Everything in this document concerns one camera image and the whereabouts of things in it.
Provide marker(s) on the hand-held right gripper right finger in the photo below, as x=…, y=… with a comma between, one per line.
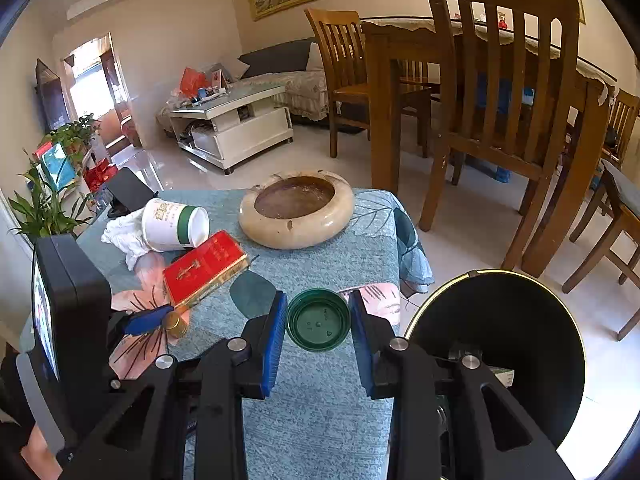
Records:
x=362, y=342

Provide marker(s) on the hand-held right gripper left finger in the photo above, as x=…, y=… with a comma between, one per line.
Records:
x=272, y=347

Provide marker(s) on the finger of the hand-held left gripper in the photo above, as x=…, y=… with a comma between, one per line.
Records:
x=147, y=320

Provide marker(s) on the small gold cap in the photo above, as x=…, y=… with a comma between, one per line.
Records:
x=177, y=324

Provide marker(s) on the green bottle cap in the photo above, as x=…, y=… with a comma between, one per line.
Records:
x=317, y=320

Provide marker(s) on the black round trash bin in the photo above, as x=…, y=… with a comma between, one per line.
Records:
x=510, y=320

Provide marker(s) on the person's left hand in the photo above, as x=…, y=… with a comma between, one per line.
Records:
x=41, y=452

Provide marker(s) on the red cigarette pack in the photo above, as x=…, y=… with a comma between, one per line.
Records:
x=205, y=267

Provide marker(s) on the blue floral tablecloth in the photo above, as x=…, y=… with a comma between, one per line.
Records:
x=320, y=270

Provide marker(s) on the white crumpled tissue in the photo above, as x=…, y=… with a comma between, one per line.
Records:
x=120, y=235

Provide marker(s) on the white paper cup green band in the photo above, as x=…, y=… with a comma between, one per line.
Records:
x=165, y=225

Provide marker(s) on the lucky bamboo plant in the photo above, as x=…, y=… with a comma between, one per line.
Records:
x=45, y=210

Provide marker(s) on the round stone ashtray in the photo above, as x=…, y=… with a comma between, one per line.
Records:
x=295, y=234

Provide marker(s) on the black phone stand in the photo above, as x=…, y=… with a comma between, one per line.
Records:
x=130, y=190

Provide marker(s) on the red gift boxes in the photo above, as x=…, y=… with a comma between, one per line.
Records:
x=100, y=176

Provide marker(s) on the blue gift box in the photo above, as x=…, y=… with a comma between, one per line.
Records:
x=57, y=167

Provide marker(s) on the small red box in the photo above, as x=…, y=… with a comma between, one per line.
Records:
x=42, y=151

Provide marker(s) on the green pothos plant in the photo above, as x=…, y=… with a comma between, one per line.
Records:
x=75, y=132

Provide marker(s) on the white coffee table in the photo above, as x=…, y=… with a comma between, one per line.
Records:
x=240, y=130

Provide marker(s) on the black television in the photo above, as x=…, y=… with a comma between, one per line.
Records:
x=50, y=95

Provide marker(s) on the tall wooden dining chair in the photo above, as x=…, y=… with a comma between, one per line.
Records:
x=500, y=146

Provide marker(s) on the orange plastic bag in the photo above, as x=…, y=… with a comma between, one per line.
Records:
x=192, y=82

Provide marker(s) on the wooden dining table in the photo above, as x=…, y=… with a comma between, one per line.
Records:
x=380, y=85

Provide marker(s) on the light grey pillow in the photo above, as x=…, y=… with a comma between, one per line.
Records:
x=235, y=67

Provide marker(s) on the blue storage box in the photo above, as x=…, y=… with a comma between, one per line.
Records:
x=481, y=91

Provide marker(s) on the white pillow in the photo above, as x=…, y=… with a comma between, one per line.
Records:
x=315, y=57

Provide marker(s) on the dark grey sofa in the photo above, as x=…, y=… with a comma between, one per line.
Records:
x=280, y=55

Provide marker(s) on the wooden chair grey cushion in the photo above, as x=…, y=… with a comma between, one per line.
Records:
x=620, y=185

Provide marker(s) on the lace table cover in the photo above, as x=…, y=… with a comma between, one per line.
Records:
x=400, y=24

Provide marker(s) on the small red ornament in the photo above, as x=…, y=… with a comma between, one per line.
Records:
x=502, y=21

